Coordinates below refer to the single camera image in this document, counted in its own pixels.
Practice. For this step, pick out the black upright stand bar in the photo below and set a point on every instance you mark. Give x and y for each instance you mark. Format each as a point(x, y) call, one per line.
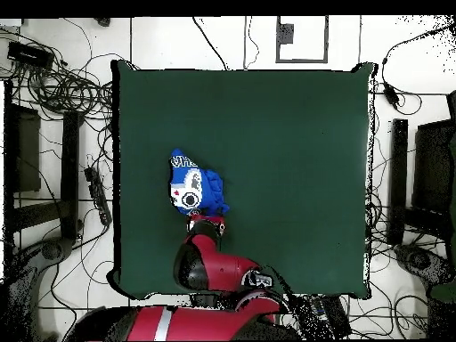
point(398, 178)
point(70, 171)

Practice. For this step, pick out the black power adapter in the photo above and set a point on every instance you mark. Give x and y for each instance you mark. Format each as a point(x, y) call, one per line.
point(391, 95)

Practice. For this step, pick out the grey rectangular frame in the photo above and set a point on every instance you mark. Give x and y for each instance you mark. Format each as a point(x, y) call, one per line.
point(326, 39)

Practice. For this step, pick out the grey stand foot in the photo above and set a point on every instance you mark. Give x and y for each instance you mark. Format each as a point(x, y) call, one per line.
point(420, 260)
point(53, 251)

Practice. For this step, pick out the small dark grey box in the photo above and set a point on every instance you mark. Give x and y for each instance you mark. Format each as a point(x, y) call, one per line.
point(285, 34)

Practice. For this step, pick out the black power strip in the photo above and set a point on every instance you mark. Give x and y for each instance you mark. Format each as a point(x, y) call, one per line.
point(98, 194)

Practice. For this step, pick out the blue printed shirt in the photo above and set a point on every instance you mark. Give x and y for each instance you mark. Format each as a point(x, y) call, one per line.
point(210, 188)

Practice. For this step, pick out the black flat box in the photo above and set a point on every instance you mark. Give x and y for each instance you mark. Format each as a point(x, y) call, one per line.
point(333, 315)

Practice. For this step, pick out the black metal frame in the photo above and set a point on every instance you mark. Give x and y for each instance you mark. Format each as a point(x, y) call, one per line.
point(26, 149)

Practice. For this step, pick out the large black box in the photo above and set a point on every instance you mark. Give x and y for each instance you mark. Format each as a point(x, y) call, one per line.
point(433, 167)

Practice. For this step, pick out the black electronics box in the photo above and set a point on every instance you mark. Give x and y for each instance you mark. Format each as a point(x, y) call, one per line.
point(30, 55)

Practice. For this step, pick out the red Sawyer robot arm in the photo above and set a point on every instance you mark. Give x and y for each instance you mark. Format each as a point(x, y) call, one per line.
point(224, 267)

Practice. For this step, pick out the dark green table cloth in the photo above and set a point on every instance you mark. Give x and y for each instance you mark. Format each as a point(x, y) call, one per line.
point(285, 160)

